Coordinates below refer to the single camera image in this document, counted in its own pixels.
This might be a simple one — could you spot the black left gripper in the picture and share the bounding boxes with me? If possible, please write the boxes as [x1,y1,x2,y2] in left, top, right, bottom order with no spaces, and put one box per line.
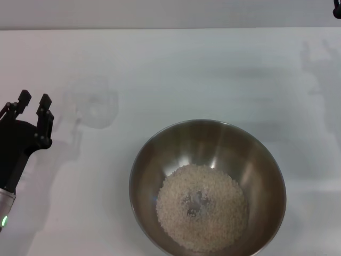
[0,90,55,195]

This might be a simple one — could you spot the clear plastic measuring cup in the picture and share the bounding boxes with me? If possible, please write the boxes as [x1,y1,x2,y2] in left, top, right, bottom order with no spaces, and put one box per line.
[62,75,119,129]

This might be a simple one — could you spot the large stainless steel bowl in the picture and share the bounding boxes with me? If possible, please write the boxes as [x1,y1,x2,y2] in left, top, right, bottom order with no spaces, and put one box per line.
[128,118,287,254]

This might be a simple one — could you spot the white rice grains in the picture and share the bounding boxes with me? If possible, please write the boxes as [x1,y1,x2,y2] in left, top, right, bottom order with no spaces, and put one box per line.
[155,163,250,253]

